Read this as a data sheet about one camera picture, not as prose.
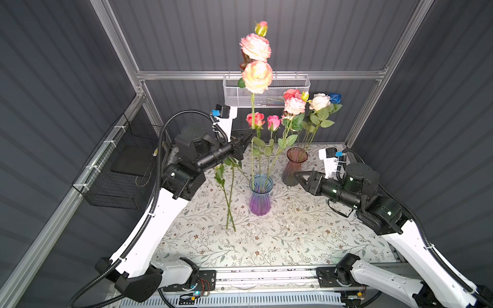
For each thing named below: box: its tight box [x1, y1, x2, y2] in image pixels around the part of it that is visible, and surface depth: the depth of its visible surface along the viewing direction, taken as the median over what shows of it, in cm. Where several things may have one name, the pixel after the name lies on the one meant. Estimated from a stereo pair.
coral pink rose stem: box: [283, 88, 302, 101], surface depth 81 cm
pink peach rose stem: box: [246, 111, 266, 182], surface depth 76 cm
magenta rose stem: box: [264, 114, 282, 180], surface depth 72 cm
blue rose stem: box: [329, 93, 343, 114], surface depth 81 cm
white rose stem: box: [302, 93, 336, 153], surface depth 77 cm
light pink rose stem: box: [268, 96, 307, 174], surface depth 70 cm
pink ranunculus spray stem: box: [239, 20, 274, 185], surface depth 46 cm
